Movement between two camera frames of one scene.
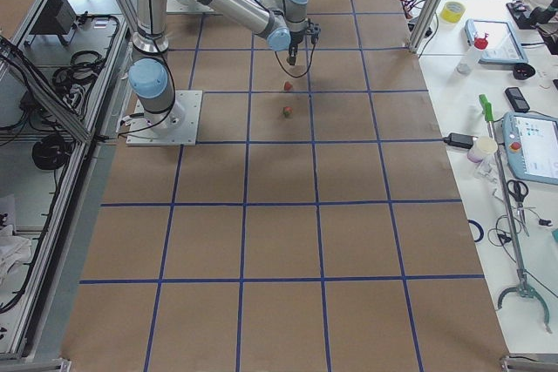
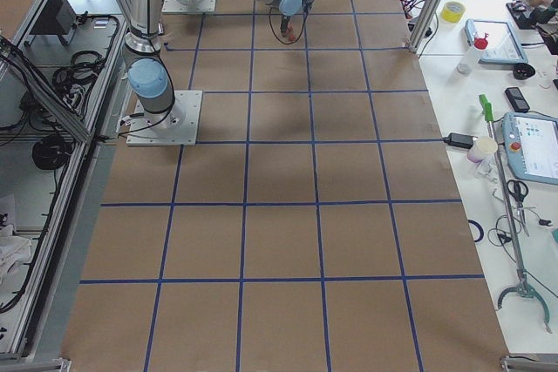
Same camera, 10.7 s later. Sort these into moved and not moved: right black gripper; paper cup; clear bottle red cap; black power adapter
Moved: right black gripper
Not moved: black power adapter; paper cup; clear bottle red cap
